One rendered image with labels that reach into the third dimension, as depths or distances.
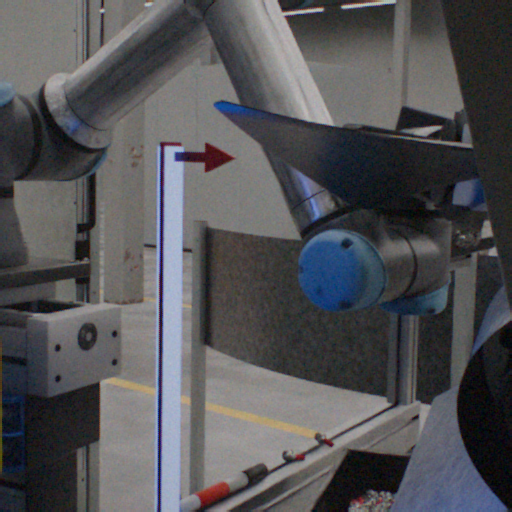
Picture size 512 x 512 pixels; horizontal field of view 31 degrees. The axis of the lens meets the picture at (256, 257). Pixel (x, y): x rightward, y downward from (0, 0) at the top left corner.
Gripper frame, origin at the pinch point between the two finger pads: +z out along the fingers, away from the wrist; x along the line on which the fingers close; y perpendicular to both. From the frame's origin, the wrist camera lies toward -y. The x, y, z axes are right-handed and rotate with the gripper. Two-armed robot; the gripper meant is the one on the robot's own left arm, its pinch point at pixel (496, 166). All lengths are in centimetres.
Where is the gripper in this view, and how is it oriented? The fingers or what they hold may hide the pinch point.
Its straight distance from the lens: 71.0
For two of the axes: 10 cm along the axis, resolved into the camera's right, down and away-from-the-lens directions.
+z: 0.9, 1.1, -9.9
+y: 9.9, 1.2, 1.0
